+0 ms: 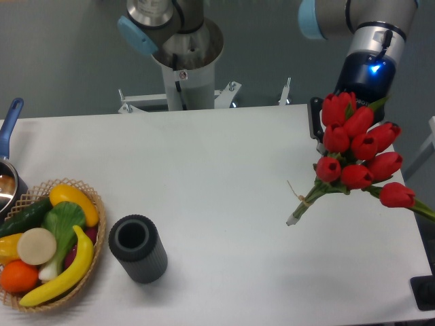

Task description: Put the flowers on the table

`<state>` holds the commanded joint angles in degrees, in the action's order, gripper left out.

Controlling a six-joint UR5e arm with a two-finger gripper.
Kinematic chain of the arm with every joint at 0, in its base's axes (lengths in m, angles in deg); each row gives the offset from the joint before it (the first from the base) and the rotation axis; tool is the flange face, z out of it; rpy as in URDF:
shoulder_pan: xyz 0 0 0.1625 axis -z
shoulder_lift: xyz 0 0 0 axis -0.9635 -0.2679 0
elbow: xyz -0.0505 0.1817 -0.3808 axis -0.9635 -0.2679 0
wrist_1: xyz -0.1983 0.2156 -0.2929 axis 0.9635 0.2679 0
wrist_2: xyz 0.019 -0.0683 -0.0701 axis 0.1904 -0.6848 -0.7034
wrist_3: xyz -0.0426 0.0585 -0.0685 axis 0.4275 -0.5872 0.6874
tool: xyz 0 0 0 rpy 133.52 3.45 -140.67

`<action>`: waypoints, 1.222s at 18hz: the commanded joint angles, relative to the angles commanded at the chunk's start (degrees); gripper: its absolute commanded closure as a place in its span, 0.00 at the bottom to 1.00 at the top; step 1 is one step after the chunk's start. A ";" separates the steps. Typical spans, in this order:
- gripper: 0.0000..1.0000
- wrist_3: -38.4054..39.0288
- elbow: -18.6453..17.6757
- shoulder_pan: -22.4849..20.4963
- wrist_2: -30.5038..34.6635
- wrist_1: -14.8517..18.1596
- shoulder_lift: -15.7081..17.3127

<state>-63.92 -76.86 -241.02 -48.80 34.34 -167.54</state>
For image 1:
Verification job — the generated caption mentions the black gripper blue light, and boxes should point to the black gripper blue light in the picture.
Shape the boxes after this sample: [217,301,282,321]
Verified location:
[309,52,396,151]

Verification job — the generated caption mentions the red tulip bouquet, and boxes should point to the red tulip bouquet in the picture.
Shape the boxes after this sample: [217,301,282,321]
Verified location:
[286,92,434,225]

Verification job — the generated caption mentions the silver robot arm base column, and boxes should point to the silver robot arm base column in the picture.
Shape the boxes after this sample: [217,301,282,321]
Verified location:
[117,0,224,111]

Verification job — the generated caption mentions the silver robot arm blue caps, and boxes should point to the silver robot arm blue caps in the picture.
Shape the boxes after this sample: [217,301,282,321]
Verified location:
[298,0,420,107]

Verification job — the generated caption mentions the black device at table edge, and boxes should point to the black device at table edge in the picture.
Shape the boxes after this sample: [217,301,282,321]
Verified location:
[410,275,434,311]

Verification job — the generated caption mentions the dark grey ribbed vase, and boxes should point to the dark grey ribbed vase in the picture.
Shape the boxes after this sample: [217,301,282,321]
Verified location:
[108,215,168,284]

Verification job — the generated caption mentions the purple red vegetable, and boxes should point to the purple red vegetable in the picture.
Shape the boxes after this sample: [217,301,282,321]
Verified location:
[64,226,98,270]

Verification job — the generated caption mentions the yellow banana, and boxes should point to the yellow banana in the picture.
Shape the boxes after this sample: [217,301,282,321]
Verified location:
[19,225,94,307]

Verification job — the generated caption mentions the green bok choy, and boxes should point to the green bok choy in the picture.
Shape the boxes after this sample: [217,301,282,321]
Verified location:
[39,201,86,283]

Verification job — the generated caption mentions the green cucumber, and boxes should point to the green cucumber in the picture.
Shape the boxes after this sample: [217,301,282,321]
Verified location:
[1,198,52,237]

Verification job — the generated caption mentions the beige round slice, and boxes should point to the beige round slice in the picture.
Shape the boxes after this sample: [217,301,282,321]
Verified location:
[17,228,57,266]

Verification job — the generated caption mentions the yellow bell pepper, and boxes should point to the yellow bell pepper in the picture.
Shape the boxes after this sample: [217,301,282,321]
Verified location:
[0,233,22,266]

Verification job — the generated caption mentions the orange fruit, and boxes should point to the orange fruit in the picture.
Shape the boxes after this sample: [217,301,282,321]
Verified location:
[1,260,39,293]

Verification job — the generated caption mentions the woven wicker basket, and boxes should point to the woven wicker basket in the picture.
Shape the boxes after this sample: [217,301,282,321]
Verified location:
[1,178,106,313]

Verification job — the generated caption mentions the white metal mounting frame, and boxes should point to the white metal mounting frame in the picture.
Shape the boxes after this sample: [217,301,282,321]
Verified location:
[118,77,292,114]

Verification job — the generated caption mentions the white frame at right edge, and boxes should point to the white frame at right edge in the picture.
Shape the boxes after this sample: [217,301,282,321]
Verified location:
[402,116,434,181]

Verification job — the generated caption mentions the blue handled saucepan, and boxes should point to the blue handled saucepan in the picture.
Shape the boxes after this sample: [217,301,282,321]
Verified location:
[1,98,28,223]

